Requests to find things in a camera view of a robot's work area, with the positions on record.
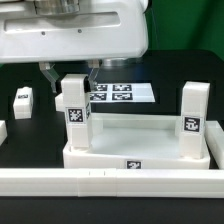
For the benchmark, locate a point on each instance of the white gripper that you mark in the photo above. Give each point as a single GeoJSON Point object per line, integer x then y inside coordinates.
{"type": "Point", "coordinates": [48, 31]}

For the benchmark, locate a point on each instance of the white desk top tray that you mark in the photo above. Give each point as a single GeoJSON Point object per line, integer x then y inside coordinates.
{"type": "Point", "coordinates": [130, 141]}

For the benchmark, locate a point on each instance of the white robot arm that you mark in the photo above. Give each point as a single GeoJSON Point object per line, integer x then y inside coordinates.
{"type": "Point", "coordinates": [113, 61]}

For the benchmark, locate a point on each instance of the white left fence block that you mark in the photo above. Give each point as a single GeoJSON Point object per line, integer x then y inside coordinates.
{"type": "Point", "coordinates": [3, 131]}

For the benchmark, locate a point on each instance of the white front fence bar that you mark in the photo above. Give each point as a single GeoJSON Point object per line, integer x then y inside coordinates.
{"type": "Point", "coordinates": [112, 183]}

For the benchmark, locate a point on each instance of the white fence bar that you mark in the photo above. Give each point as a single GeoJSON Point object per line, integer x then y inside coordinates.
{"type": "Point", "coordinates": [215, 140]}
{"type": "Point", "coordinates": [112, 183]}

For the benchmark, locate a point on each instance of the white right fence bar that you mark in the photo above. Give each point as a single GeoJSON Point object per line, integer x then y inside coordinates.
{"type": "Point", "coordinates": [215, 140]}

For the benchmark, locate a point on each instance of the white marker base plate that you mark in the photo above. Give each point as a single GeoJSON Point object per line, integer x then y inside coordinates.
{"type": "Point", "coordinates": [122, 92]}

